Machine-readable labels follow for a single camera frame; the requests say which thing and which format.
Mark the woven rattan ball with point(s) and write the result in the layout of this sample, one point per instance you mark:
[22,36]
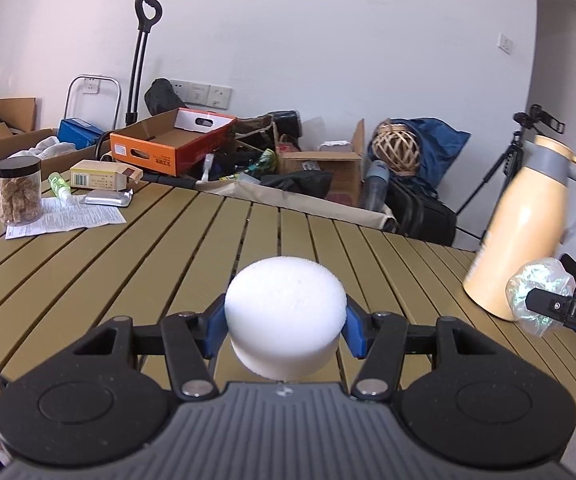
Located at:
[398,147]

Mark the silver foil pack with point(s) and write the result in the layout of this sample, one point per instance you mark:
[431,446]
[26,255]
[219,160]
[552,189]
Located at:
[105,198]

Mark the black pouch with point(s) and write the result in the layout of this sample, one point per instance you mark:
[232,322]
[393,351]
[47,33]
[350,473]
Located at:
[286,122]

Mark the white foam cylinder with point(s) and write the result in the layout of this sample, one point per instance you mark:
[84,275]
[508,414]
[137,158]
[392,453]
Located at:
[283,310]

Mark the white plastic bag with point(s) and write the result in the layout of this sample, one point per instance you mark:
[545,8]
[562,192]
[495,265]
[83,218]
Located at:
[52,147]

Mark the grey blue water bottle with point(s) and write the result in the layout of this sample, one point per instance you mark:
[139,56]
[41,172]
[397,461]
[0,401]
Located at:
[375,185]

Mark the clear jar with black lid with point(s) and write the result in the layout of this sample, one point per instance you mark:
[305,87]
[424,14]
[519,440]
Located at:
[20,195]

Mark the black fabric bag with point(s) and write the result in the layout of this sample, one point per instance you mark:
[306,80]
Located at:
[160,97]

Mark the silver metal tube frame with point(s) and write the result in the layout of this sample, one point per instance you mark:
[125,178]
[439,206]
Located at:
[115,95]

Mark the black cloth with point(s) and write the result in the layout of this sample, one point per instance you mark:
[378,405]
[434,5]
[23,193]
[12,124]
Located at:
[303,182]

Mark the orange cardboard tray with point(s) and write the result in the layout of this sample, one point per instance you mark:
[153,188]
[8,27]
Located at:
[167,150]

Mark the khaki folding slat table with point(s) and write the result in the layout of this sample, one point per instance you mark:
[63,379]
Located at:
[117,270]

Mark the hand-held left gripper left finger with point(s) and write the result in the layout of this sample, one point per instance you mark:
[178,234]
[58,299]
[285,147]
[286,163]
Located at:
[215,330]

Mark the clear plastic wrap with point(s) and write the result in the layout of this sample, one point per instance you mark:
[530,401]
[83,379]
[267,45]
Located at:
[533,275]

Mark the green patterned packet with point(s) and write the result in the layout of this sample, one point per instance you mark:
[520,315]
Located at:
[267,162]

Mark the yellow green medicine box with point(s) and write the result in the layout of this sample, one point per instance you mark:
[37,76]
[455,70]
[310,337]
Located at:
[100,175]

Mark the navy fabric bag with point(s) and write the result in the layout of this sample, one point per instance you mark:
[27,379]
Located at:
[443,150]

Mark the black camera tripod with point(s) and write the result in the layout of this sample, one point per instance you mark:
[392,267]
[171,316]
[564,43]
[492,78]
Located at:
[510,155]

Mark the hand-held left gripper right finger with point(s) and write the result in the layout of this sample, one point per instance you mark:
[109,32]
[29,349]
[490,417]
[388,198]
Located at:
[355,330]

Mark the open brown cardboard box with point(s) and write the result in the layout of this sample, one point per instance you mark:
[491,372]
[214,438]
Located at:
[328,170]

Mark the small green bottle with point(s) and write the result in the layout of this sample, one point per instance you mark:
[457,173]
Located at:
[60,185]

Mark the blue cardboard box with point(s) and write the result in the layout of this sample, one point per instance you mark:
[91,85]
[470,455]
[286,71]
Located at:
[80,132]

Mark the yellow thermos jug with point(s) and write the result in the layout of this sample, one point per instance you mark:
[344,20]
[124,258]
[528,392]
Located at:
[513,240]

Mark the white wall socket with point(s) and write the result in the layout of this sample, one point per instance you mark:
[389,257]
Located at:
[180,87]
[92,87]
[198,94]
[220,96]

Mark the printed paper sheet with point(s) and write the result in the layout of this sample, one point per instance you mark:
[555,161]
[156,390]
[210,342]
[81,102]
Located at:
[77,217]

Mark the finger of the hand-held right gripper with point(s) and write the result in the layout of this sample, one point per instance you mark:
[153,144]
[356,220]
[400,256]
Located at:
[548,304]

